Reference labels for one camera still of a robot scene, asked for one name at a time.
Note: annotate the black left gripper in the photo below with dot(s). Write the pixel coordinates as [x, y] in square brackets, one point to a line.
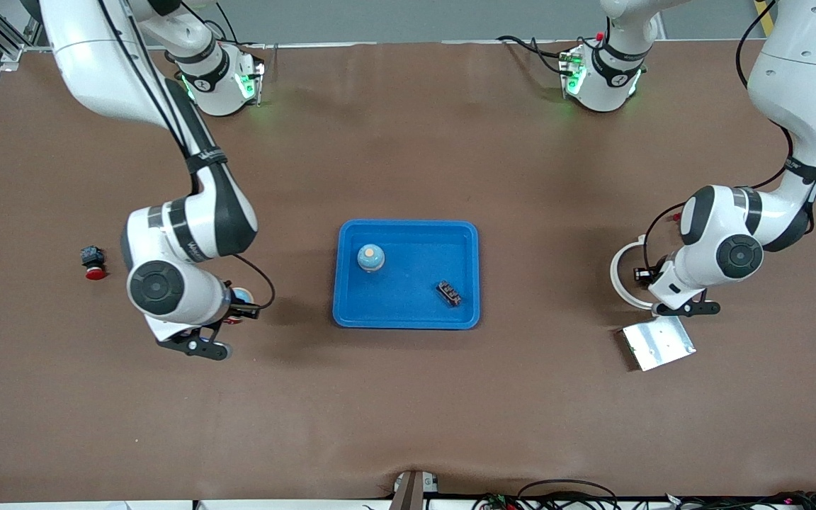
[642, 274]

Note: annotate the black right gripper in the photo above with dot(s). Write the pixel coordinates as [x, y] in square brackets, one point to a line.
[244, 309]

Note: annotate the blue call bell cream base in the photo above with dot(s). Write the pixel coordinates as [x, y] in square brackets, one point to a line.
[241, 295]
[370, 261]

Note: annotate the black cylindrical capacitor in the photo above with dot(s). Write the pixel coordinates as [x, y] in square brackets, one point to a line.
[449, 293]

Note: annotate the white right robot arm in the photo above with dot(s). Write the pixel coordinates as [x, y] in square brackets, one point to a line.
[96, 64]

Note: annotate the silver aluminium plate box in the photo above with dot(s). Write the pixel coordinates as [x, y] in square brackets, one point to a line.
[659, 343]

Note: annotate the blue plastic tray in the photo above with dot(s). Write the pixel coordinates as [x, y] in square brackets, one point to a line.
[408, 312]

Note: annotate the red mushroom emergency stop button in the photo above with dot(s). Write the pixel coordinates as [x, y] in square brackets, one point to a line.
[93, 258]

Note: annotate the base connector box green light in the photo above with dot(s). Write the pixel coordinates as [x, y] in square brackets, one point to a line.
[248, 83]
[572, 71]

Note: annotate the white curved plastic bracket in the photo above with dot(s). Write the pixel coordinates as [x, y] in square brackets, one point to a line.
[613, 280]

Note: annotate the metal table edge bracket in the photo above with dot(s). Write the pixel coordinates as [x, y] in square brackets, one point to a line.
[408, 492]

